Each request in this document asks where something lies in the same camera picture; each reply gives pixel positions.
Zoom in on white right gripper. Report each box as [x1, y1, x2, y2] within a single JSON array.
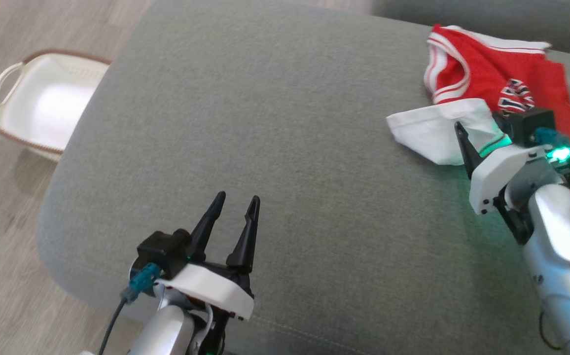
[[454, 122, 553, 246]]

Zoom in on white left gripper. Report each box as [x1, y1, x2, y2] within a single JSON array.
[[157, 191, 261, 355]]

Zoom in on red jersey white sleeves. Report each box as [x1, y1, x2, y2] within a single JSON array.
[[386, 24, 570, 166]]

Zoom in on grey sofa seat cushion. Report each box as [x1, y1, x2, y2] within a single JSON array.
[[36, 0, 570, 355]]

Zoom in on grey sofa side cushion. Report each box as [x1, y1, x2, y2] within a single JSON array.
[[371, 0, 570, 60]]

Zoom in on cream laundry basket brown rim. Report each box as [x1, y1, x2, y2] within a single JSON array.
[[0, 48, 111, 162]]

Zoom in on black left cable teal plug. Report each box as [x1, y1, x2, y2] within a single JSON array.
[[98, 263, 161, 355]]

